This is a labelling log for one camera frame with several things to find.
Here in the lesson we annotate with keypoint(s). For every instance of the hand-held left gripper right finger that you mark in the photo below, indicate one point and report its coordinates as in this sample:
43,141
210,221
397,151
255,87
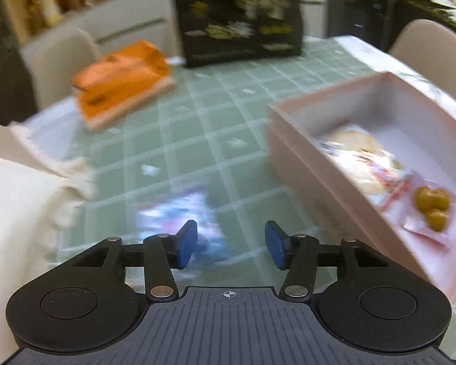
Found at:
276,245

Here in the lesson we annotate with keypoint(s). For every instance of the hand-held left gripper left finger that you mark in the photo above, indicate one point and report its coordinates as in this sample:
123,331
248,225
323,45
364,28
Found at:
185,244

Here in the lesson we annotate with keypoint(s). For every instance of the blue white snack packet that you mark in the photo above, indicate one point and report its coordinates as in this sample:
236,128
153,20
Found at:
174,217

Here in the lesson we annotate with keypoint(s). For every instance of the pink cardboard box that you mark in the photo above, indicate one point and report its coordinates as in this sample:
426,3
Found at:
338,201

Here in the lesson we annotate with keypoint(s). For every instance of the white round snack packet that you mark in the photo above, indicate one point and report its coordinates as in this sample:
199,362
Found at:
359,159

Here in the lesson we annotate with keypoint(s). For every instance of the green checked tablecloth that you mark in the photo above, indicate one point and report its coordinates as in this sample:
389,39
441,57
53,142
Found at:
228,129

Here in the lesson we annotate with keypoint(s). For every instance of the clear pack of yellow sweets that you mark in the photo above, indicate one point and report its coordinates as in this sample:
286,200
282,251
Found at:
425,205

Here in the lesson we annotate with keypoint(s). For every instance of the cream ruffled cloth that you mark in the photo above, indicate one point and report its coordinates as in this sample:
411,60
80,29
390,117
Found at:
26,220

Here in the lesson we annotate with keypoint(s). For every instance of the orange tissue pack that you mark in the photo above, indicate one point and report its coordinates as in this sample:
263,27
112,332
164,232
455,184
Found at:
122,80

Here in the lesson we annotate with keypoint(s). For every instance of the beige chair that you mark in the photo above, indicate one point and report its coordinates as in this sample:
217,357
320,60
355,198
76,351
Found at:
59,67
430,54

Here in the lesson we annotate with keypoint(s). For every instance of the white cabinet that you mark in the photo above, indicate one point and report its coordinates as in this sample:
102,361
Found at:
136,22

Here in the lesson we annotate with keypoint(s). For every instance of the black printed box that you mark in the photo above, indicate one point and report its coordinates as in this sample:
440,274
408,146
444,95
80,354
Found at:
238,19

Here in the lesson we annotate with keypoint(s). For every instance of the black appliance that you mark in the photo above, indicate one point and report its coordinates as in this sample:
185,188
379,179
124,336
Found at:
376,7

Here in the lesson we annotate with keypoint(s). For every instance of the dark speckled counter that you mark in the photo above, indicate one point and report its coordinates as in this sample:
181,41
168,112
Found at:
440,11

